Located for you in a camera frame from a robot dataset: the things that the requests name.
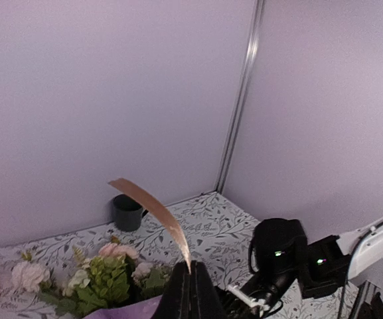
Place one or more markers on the green white flower sprig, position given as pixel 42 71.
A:
pixel 102 283

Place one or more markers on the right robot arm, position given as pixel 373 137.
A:
pixel 279 254

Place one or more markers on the dark grey metal mug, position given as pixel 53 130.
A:
pixel 127 213

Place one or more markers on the pink rose stem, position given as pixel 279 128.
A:
pixel 117 250

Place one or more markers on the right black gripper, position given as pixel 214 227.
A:
pixel 194 296

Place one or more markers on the right aluminium frame post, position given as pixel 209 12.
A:
pixel 241 97

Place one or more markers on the beige raffia ribbon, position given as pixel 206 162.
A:
pixel 160 212

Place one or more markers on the white rose long stem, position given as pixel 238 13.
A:
pixel 28 276

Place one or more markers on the purple pink wrapping paper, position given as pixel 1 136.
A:
pixel 141 310

